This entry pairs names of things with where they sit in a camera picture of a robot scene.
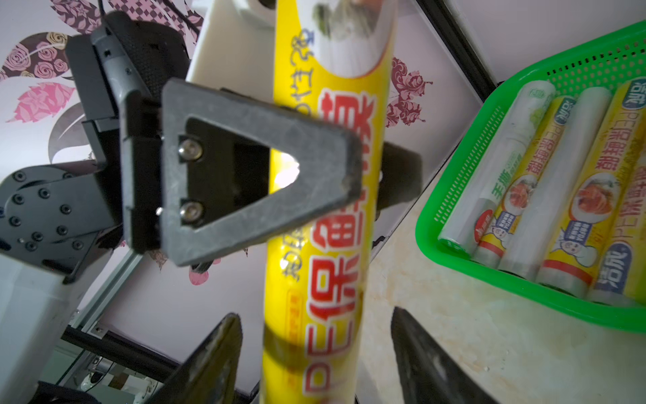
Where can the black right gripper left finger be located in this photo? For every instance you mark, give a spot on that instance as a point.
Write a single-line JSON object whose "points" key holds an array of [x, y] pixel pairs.
{"points": [[209, 374]]}

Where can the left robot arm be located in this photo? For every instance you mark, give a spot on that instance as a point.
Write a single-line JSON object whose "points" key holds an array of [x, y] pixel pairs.
{"points": [[56, 232]]}

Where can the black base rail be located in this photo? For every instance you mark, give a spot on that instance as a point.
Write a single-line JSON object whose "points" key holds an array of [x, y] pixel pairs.
{"points": [[147, 314]]}

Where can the plain clear wrap roll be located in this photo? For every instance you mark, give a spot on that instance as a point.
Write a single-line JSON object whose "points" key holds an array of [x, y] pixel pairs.
{"points": [[529, 245]]}

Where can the green plastic basket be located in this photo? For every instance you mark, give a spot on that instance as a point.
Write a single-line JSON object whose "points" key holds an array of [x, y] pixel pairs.
{"points": [[607, 61]]}

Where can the clear white-label wrap roll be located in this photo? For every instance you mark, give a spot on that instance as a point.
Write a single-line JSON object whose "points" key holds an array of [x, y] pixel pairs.
{"points": [[476, 207]]}

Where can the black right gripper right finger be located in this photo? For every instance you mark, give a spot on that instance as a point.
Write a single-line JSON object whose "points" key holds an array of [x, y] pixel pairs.
{"points": [[427, 373]]}

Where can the short yellow wrap roll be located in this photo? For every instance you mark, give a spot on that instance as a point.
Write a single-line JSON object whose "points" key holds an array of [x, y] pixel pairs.
{"points": [[498, 236]]}

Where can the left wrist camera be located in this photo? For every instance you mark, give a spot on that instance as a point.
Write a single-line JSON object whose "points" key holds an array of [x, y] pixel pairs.
{"points": [[235, 48]]}

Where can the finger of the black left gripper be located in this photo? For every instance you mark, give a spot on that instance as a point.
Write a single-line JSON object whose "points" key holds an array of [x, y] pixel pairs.
{"points": [[205, 216], [401, 176]]}

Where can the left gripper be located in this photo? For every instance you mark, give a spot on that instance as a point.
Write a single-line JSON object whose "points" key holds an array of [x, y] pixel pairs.
{"points": [[120, 70]]}

